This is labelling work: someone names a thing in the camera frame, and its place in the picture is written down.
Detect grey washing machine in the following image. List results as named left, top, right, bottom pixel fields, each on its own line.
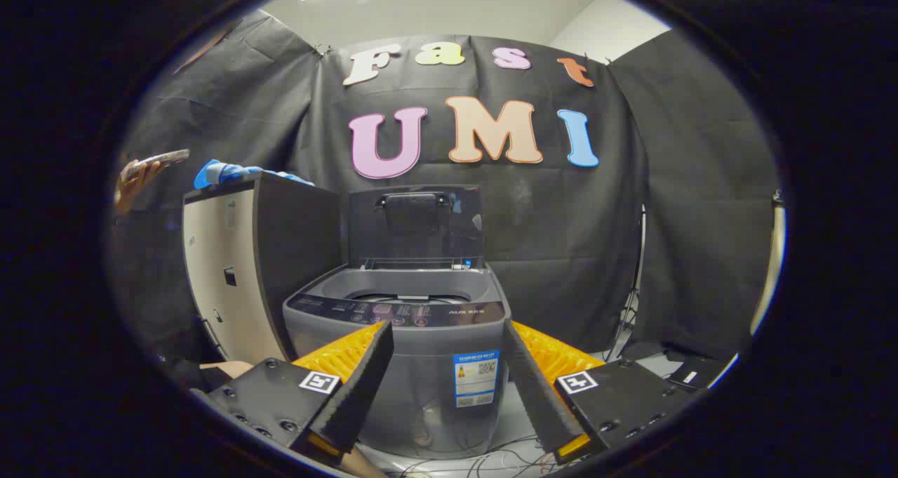
left=283, top=266, right=513, bottom=459

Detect smartphone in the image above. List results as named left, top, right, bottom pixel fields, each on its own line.
left=121, top=149, right=190, bottom=180

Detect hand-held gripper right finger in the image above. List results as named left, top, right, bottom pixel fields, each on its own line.
left=502, top=319, right=704, bottom=466

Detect black backdrop cloth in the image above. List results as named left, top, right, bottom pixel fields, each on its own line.
left=112, top=9, right=781, bottom=366

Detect black light stand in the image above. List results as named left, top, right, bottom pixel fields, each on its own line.
left=605, top=204, right=648, bottom=363

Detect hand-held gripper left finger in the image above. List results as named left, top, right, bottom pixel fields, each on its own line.
left=191, top=321, right=395, bottom=466

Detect floor cables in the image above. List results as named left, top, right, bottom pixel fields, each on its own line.
left=393, top=432, right=562, bottom=478

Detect beige cabinet with dark top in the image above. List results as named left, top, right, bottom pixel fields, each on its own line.
left=182, top=171, right=342, bottom=365

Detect black box with white label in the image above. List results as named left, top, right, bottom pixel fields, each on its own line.
left=665, top=355, right=723, bottom=392

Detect brown cardboard piece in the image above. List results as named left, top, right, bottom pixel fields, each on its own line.
left=200, top=361, right=255, bottom=391

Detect light blue shirt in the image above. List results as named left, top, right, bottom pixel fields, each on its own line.
left=194, top=159, right=314, bottom=190

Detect dark washing machine lid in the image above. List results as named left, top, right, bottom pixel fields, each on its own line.
left=347, top=185, right=485, bottom=270

